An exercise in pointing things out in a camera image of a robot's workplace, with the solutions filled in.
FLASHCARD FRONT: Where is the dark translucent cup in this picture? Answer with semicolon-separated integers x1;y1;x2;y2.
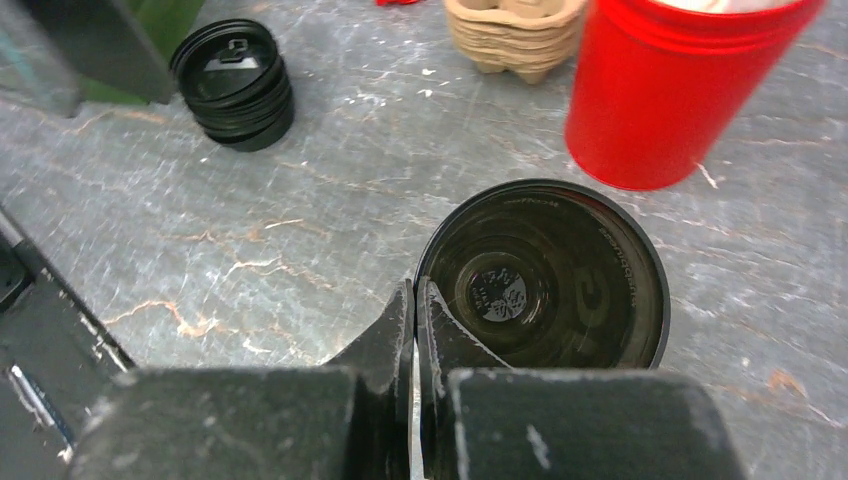
414;178;671;369

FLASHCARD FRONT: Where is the red cylindrical straw holder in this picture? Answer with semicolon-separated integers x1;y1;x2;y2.
564;1;823;191

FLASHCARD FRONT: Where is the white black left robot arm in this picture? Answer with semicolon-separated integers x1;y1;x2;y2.
1;1;174;117

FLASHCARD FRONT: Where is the brown cardboard cup carrier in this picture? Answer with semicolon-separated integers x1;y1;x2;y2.
443;0;588;85

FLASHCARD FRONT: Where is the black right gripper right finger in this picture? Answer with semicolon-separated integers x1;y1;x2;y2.
416;278;745;479

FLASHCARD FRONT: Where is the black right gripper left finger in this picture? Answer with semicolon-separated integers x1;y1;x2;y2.
67;280;415;479

